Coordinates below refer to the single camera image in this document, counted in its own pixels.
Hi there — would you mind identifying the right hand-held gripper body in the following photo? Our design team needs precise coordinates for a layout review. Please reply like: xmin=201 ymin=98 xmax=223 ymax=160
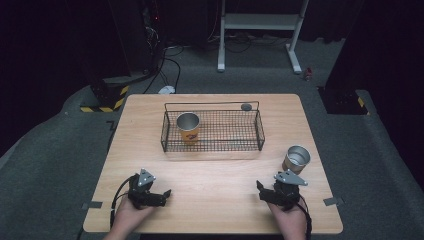
xmin=270 ymin=169 xmax=310 ymax=212

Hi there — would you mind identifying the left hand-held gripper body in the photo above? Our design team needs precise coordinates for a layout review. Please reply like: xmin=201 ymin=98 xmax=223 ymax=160
xmin=127 ymin=167 xmax=158 ymax=211

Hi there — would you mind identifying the orange-labelled tin can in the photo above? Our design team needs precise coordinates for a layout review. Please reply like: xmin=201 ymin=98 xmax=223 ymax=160
xmin=175 ymin=111 xmax=201 ymax=144

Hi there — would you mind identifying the black wire basket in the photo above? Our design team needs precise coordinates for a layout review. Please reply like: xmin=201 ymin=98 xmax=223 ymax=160
xmin=160 ymin=100 xmax=266 ymax=154

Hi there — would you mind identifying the person's right hand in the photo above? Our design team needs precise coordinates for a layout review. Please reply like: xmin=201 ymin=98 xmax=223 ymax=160
xmin=266 ymin=197 xmax=309 ymax=240

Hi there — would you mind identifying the person's left hand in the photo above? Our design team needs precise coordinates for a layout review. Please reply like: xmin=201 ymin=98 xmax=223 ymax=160
xmin=103 ymin=195 xmax=158 ymax=240

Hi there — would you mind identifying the brown-labelled tin can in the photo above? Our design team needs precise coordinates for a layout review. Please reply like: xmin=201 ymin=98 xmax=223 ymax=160
xmin=281 ymin=144 xmax=312 ymax=177

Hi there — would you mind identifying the grey tape strip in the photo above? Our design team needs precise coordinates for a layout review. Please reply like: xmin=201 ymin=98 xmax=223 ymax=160
xmin=81 ymin=201 xmax=104 ymax=211
xmin=322 ymin=196 xmax=346 ymax=207

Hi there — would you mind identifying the black yellow striped base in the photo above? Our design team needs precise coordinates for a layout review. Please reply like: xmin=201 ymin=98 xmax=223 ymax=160
xmin=79 ymin=77 xmax=131 ymax=113
xmin=317 ymin=85 xmax=370 ymax=116

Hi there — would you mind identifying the black computer tower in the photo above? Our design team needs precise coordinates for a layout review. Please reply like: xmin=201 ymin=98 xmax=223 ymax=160
xmin=133 ymin=0 xmax=168 ymax=76

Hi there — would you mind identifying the white metal stand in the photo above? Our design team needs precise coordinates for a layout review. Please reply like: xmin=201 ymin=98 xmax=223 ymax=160
xmin=217 ymin=0 xmax=310 ymax=75

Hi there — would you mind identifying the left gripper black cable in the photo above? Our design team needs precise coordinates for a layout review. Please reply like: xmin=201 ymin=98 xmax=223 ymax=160
xmin=109 ymin=175 xmax=136 ymax=231

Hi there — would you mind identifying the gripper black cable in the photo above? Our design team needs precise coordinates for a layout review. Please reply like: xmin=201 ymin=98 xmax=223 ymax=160
xmin=109 ymin=175 xmax=136 ymax=231
xmin=296 ymin=196 xmax=314 ymax=240

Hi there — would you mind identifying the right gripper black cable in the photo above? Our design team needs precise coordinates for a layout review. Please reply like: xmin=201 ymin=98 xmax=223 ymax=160
xmin=296 ymin=196 xmax=314 ymax=240

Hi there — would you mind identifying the black floor cable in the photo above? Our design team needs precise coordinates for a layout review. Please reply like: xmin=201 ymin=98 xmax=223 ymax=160
xmin=142 ymin=44 xmax=185 ymax=95

